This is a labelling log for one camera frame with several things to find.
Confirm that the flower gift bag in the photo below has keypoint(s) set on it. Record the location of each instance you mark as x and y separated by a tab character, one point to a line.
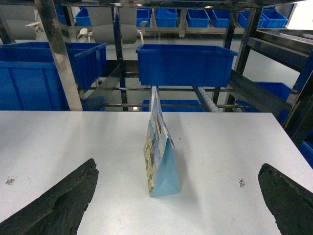
160	160

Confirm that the qr code sticker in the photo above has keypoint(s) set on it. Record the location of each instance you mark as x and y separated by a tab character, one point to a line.
241	183
11	180

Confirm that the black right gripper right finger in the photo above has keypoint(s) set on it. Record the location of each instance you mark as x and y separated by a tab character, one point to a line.
290	203

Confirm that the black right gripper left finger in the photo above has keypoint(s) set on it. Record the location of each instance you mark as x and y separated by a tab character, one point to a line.
59	211

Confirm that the large blue bin left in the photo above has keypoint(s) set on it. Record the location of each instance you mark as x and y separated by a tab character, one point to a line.
29	79

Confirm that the steel rack upright post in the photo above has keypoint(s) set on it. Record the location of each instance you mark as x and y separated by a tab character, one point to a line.
56	39

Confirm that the blue bin on centre rack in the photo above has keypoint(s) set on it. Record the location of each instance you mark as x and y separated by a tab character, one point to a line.
184	65

